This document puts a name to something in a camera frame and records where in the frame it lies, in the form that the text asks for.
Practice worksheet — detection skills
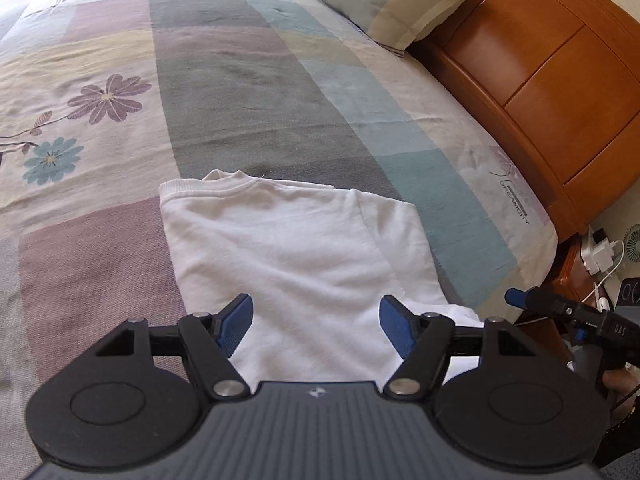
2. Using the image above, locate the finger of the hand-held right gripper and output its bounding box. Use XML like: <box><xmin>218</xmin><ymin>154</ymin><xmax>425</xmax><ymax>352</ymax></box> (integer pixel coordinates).
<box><xmin>503</xmin><ymin>287</ymin><xmax>576</xmax><ymax>319</ymax></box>

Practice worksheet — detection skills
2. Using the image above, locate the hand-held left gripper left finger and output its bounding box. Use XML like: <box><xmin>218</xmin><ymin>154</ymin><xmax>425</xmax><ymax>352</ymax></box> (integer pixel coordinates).
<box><xmin>94</xmin><ymin>292</ymin><xmax>256</xmax><ymax>402</ymax></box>

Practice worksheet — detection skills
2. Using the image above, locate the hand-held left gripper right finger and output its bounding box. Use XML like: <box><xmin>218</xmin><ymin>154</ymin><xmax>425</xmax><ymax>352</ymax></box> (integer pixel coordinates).
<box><xmin>378</xmin><ymin>294</ymin><xmax>539</xmax><ymax>403</ymax></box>

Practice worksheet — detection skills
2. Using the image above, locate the white printed sweatshirt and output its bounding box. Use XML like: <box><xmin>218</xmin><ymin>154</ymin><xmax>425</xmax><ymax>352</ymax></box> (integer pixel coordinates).
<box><xmin>158</xmin><ymin>168</ymin><xmax>484</xmax><ymax>384</ymax></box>

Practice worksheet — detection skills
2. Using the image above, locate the person's right hand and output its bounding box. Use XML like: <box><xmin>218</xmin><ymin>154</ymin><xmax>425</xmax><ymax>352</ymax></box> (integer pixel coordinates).
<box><xmin>602</xmin><ymin>359</ymin><xmax>640</xmax><ymax>396</ymax></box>

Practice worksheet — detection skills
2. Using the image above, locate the dark display device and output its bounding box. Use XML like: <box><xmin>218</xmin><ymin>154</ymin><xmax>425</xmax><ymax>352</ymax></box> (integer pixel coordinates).
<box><xmin>614</xmin><ymin>277</ymin><xmax>640</xmax><ymax>312</ymax></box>

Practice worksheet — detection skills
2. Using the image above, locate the white charger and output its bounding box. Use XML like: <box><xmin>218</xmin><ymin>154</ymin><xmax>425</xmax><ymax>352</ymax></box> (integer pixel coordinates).
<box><xmin>582</xmin><ymin>227</ymin><xmax>619</xmax><ymax>276</ymax></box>

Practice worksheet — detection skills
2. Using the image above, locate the small green fan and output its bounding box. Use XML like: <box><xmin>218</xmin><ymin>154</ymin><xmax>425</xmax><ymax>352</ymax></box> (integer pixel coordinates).
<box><xmin>622</xmin><ymin>224</ymin><xmax>640</xmax><ymax>264</ymax></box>

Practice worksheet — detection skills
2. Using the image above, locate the wooden headboard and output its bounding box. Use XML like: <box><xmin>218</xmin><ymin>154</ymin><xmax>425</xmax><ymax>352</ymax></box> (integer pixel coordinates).
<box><xmin>407</xmin><ymin>0</ymin><xmax>640</xmax><ymax>244</ymax></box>

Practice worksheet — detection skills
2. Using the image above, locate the bed with patchwork sheet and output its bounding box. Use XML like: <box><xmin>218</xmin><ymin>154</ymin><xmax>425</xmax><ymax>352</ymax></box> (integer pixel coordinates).
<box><xmin>0</xmin><ymin>0</ymin><xmax>560</xmax><ymax>463</ymax></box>

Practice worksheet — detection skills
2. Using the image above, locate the white charging cable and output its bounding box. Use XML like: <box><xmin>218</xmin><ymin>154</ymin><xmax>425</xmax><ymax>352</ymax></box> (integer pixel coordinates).
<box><xmin>592</xmin><ymin>239</ymin><xmax>627</xmax><ymax>307</ymax></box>

